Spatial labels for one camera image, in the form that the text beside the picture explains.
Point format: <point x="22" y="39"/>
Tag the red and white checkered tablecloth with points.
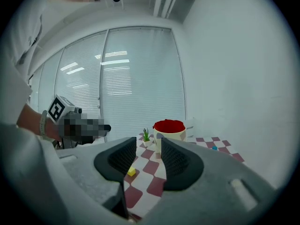
<point x="150" y="179"/>

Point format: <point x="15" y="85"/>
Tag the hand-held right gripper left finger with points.
<point x="110" y="163"/>

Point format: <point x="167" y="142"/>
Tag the white window blinds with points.
<point x="140" y="78"/>

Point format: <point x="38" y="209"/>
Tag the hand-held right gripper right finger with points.
<point x="180" y="165"/>

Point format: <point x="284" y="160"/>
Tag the person's white shirt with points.
<point x="18" y="55"/>

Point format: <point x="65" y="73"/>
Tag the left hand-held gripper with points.
<point x="56" y="108"/>

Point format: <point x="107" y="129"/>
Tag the person's left hand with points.
<point x="52" y="130"/>

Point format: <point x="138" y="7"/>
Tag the beige wristband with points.
<point x="43" y="124"/>

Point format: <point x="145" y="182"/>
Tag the cream bucket with coloured shapes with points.
<point x="170" y="138"/>

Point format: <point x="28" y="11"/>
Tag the small green potted plant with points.
<point x="146" y="137"/>

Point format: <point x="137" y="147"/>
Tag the red fabric bucket liner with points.
<point x="169" y="125"/>

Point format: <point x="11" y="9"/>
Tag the yellow cube block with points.
<point x="131" y="171"/>

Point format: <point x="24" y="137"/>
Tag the person's left forearm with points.
<point x="29" y="118"/>

